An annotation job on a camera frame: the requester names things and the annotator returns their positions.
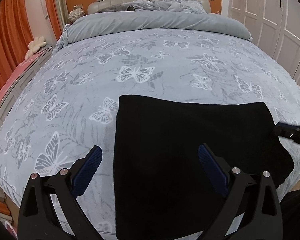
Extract black pants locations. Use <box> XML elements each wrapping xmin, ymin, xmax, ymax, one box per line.
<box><xmin>113</xmin><ymin>95</ymin><xmax>294</xmax><ymax>239</ymax></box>

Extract butterfly pattern grey bedspread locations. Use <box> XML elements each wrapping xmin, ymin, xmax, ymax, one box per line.
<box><xmin>0</xmin><ymin>29</ymin><xmax>300</xmax><ymax>239</ymax></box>

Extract white panelled wardrobe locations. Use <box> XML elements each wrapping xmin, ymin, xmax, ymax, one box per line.
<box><xmin>222</xmin><ymin>0</ymin><xmax>300</xmax><ymax>86</ymax></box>

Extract pink bedside bench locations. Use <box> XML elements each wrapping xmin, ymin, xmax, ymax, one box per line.
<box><xmin>0</xmin><ymin>47</ymin><xmax>53</xmax><ymax>120</ymax></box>

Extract plain grey folded duvet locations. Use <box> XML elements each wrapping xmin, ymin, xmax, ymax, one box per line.
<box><xmin>53</xmin><ymin>11</ymin><xmax>252</xmax><ymax>53</ymax></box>

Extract butterfly pattern pillow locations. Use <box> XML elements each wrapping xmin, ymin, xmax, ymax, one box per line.
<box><xmin>98</xmin><ymin>0</ymin><xmax>207</xmax><ymax>14</ymax></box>

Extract cream flower shaped cushion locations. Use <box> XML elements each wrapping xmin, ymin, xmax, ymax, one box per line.
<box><xmin>25</xmin><ymin>36</ymin><xmax>47</xmax><ymax>60</ymax></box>

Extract orange curtain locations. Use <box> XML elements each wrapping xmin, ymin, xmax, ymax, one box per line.
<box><xmin>0</xmin><ymin>0</ymin><xmax>63</xmax><ymax>106</ymax></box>

